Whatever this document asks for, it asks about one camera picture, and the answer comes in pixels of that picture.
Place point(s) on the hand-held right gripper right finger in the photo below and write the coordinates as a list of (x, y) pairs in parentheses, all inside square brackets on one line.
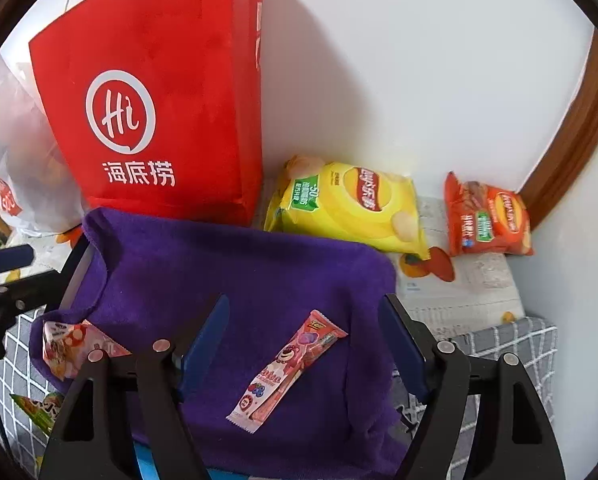
[(399, 345)]

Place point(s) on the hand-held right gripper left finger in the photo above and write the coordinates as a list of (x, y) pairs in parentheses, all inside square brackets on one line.
[(211, 332)]

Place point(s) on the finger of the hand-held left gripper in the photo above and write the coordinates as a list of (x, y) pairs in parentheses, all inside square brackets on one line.
[(14, 296), (6, 258)]

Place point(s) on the long pink snack stick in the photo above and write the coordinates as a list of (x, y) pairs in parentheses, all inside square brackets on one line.
[(289, 370)]

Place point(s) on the pink mushroom print snack packet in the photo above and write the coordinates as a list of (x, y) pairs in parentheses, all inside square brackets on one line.
[(66, 347)]

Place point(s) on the printed paper sheet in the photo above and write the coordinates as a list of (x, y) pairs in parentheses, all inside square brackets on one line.
[(459, 290)]

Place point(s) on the purple towel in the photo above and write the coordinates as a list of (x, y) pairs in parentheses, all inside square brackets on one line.
[(279, 280)]

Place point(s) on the grey checked bed sheet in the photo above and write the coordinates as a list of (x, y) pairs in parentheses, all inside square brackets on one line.
[(504, 340)]

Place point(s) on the green snack packet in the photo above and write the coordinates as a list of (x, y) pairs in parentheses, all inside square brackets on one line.
[(34, 407)]

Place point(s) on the white plastic bag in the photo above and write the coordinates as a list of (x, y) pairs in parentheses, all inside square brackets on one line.
[(19, 135)]

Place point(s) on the yellow chip bag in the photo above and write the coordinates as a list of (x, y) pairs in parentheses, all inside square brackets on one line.
[(339, 220)]

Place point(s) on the orange chip bag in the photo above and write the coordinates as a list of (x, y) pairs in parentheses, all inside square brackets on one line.
[(484, 220)]

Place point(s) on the red paper bag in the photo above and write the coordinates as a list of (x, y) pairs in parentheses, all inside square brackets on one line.
[(154, 60)]

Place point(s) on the wooden door frame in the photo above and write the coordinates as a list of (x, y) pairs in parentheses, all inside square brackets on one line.
[(579, 135)]

